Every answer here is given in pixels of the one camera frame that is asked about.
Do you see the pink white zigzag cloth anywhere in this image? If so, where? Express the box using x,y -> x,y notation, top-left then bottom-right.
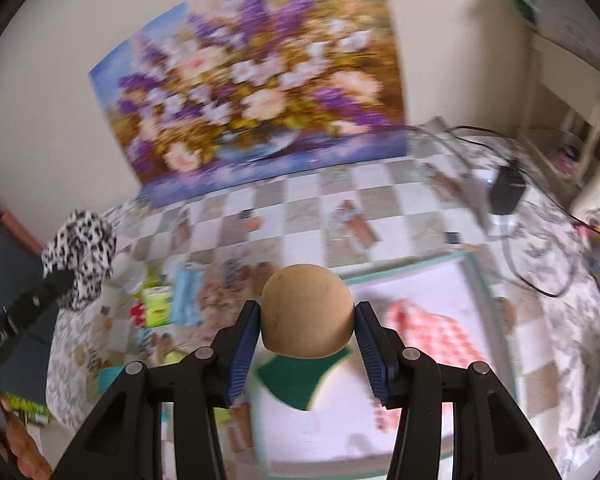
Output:
371,299 -> 489,432

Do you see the leopard print scrunchie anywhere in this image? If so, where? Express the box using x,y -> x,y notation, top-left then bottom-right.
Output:
41,209 -> 117,311

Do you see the green tissue pack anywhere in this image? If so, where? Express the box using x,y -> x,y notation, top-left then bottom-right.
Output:
142,286 -> 172,328

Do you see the green yellow scouring sponge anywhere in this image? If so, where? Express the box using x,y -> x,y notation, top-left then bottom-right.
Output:
257,347 -> 352,412

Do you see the red white scrunchie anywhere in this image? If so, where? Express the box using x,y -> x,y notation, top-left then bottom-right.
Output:
130,301 -> 146,327

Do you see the person's hand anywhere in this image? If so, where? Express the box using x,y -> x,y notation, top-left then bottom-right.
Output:
0,394 -> 52,480

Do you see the teal toy chest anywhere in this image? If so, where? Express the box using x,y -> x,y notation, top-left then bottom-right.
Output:
97,365 -> 124,396

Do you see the white green label bottle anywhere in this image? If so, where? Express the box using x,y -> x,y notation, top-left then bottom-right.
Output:
111,252 -> 147,296

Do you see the white tray teal rim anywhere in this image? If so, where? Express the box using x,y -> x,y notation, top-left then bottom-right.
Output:
248,252 -> 516,479

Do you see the checkered patterned tablecloth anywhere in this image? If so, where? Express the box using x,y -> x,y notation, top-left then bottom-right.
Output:
44,116 -> 600,470

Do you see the white power strip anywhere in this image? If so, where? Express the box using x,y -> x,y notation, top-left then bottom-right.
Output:
466,167 -> 526,237

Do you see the black power adapter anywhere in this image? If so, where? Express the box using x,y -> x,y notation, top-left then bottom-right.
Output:
489,159 -> 527,216

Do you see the cream wooden shelf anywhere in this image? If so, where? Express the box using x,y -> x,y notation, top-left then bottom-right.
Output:
517,34 -> 600,214

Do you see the floral painting canvas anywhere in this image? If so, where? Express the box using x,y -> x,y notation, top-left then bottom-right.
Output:
90,0 -> 406,207

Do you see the black cable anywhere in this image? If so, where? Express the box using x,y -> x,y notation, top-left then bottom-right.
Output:
404,123 -> 600,298

